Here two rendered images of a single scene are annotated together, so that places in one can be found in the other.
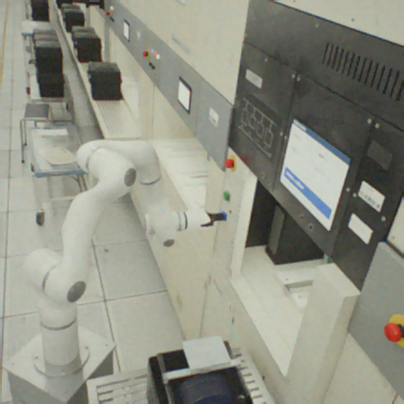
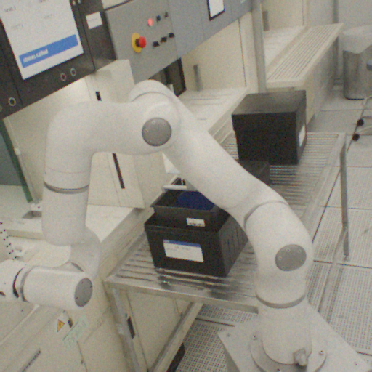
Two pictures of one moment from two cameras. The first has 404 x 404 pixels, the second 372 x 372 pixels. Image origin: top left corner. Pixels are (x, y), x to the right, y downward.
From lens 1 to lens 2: 213 cm
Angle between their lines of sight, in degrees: 104
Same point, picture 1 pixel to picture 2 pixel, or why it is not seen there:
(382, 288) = (121, 35)
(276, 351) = (105, 231)
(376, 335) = (134, 66)
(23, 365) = (341, 355)
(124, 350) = not seen: outside the picture
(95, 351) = (246, 335)
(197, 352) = not seen: hidden behind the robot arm
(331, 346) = not seen: hidden behind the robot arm
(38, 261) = (289, 215)
